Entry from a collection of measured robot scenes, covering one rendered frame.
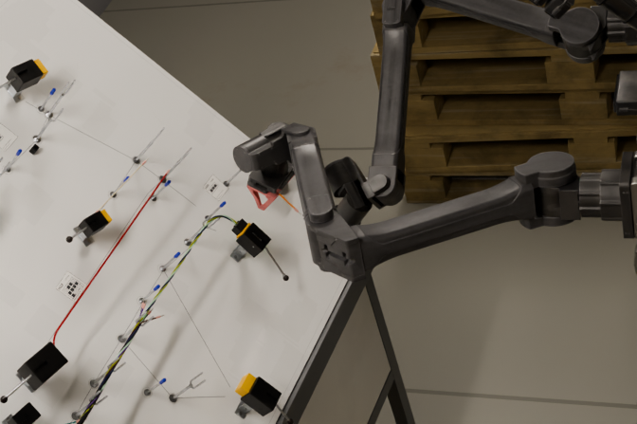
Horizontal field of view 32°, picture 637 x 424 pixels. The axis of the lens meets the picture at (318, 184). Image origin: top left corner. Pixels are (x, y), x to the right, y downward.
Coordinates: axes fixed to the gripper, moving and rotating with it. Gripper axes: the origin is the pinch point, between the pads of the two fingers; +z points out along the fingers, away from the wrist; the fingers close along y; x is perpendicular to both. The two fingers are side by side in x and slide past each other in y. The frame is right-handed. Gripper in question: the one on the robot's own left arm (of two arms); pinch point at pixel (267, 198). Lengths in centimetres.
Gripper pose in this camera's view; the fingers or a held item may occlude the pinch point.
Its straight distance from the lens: 231.8
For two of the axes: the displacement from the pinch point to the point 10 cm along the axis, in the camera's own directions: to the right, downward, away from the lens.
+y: -4.5, 5.9, -6.7
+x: 8.8, 4.3, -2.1
